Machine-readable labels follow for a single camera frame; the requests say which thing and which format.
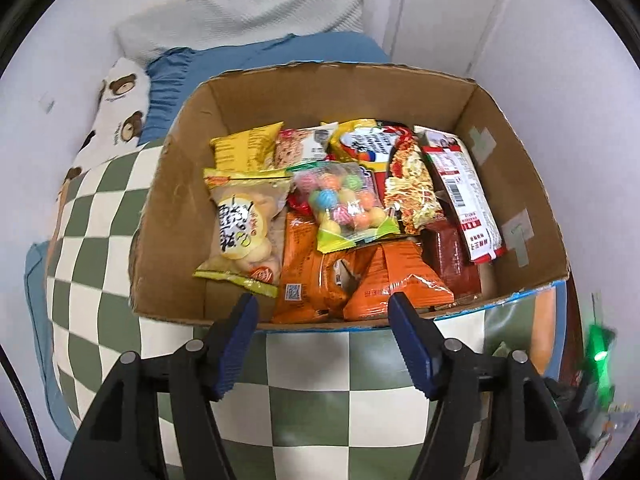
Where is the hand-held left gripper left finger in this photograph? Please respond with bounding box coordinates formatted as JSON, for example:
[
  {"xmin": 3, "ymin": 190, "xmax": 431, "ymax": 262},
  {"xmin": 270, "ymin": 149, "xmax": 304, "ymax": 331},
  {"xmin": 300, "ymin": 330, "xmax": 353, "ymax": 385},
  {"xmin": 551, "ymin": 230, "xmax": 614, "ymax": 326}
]
[{"xmin": 60, "ymin": 292, "xmax": 260, "ymax": 480}]

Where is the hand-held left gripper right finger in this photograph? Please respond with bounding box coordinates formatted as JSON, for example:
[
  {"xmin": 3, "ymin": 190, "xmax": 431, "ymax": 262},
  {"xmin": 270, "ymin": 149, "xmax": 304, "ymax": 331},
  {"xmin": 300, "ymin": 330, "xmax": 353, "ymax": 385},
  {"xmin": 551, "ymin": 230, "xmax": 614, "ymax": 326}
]
[{"xmin": 387, "ymin": 292, "xmax": 586, "ymax": 480}]

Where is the orange snack packet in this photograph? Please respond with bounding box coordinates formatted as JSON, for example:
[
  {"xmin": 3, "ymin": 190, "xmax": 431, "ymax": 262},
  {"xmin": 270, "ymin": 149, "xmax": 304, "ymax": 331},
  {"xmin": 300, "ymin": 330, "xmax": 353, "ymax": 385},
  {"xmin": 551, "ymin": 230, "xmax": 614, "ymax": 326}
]
[
  {"xmin": 342, "ymin": 241, "xmax": 455, "ymax": 322},
  {"xmin": 271, "ymin": 210, "xmax": 351, "ymax": 325}
]

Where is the brown red snack packet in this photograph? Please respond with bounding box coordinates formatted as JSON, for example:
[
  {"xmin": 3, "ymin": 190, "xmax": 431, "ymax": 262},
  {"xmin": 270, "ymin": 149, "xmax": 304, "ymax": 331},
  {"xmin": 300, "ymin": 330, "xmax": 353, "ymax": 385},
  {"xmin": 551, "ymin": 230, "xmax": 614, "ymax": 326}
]
[{"xmin": 420, "ymin": 220, "xmax": 483, "ymax": 296}]

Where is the clear bag of buns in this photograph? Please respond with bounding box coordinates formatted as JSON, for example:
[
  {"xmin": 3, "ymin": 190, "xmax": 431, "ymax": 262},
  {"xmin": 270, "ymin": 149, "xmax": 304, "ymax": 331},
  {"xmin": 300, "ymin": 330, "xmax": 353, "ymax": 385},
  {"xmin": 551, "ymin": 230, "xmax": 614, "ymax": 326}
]
[{"xmin": 192, "ymin": 167, "xmax": 293, "ymax": 298}]

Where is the white red barcode packet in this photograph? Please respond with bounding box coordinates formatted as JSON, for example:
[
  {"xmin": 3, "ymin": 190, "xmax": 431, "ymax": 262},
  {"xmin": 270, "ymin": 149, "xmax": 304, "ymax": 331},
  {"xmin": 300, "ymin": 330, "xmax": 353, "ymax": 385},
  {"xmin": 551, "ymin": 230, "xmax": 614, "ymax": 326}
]
[{"xmin": 420, "ymin": 142, "xmax": 507, "ymax": 265}]

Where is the red noodle packet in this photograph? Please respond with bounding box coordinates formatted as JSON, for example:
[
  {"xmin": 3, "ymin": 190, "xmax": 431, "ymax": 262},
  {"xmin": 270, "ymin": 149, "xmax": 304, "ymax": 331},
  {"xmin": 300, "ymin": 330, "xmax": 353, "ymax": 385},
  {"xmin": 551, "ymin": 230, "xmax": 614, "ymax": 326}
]
[{"xmin": 382, "ymin": 125, "xmax": 448, "ymax": 236}]

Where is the bag of colourful candy balls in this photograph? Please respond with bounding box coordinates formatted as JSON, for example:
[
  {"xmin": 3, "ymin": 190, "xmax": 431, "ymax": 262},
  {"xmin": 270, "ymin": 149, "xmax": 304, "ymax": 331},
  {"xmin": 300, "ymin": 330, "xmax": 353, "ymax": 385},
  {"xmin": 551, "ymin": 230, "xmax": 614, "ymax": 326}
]
[{"xmin": 292, "ymin": 160, "xmax": 401, "ymax": 255}]

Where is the printed cardboard box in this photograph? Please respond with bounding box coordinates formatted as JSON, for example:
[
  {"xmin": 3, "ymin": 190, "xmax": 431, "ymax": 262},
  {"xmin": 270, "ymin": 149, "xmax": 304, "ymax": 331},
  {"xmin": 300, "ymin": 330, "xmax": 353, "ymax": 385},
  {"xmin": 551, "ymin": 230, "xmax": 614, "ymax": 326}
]
[{"xmin": 127, "ymin": 60, "xmax": 571, "ymax": 333}]

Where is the small photo print cookie packet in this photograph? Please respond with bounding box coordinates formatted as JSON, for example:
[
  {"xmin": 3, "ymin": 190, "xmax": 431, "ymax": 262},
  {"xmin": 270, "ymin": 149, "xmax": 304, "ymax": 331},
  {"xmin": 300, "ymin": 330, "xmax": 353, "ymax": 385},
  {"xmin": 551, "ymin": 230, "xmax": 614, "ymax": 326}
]
[{"xmin": 274, "ymin": 127, "xmax": 338, "ymax": 167}]

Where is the yellow red snack packet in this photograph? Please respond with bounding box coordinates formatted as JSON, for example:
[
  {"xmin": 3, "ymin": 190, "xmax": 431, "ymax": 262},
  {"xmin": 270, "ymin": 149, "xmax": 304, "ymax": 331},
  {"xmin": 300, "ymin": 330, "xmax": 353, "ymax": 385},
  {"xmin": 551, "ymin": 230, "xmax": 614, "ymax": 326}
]
[{"xmin": 327, "ymin": 119, "xmax": 401, "ymax": 163}]

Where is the white chocolate cookie packet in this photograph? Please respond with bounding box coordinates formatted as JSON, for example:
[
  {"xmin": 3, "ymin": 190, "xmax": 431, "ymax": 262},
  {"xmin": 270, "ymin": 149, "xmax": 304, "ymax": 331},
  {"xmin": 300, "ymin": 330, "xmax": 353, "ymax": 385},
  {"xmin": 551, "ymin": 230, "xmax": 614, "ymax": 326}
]
[{"xmin": 414, "ymin": 126, "xmax": 463, "ymax": 151}]

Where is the green white checkered blanket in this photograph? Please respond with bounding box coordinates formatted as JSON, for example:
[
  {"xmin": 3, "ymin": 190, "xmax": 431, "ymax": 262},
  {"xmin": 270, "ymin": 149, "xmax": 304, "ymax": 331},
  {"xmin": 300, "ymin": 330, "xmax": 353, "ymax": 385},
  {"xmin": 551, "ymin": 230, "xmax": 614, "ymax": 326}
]
[{"xmin": 44, "ymin": 140, "xmax": 556, "ymax": 480}]

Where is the bear print pillow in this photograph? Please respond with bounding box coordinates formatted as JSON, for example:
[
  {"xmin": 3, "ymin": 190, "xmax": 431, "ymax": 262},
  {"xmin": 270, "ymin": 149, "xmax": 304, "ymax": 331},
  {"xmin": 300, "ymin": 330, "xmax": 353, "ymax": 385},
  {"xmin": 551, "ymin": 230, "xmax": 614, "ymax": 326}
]
[{"xmin": 52, "ymin": 57, "xmax": 153, "ymax": 241}]

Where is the blue blanket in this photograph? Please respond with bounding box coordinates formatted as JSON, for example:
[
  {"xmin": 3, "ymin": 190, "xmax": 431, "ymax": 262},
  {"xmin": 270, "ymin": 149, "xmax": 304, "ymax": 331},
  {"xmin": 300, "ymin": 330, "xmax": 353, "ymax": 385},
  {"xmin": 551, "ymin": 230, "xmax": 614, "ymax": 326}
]
[{"xmin": 137, "ymin": 31, "xmax": 391, "ymax": 146}]

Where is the grey white ribbed pillow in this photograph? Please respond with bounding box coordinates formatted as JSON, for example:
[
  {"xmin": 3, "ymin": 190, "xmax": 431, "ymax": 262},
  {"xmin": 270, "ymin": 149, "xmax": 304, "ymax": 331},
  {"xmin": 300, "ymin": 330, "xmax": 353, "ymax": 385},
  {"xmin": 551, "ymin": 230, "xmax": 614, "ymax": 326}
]
[{"xmin": 115, "ymin": 0, "xmax": 366, "ymax": 68}]

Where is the white door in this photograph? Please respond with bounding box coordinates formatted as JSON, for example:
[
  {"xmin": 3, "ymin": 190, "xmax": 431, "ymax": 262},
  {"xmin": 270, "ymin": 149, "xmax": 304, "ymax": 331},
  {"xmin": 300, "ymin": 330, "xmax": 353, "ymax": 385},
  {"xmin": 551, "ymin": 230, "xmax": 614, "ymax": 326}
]
[{"xmin": 385, "ymin": 0, "xmax": 516, "ymax": 76}]

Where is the black cable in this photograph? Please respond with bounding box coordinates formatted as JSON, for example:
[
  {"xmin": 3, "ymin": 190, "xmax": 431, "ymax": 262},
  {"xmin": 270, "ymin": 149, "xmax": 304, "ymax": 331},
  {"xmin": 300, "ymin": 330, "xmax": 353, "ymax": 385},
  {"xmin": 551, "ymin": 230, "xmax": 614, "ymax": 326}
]
[{"xmin": 0, "ymin": 347, "xmax": 53, "ymax": 480}]

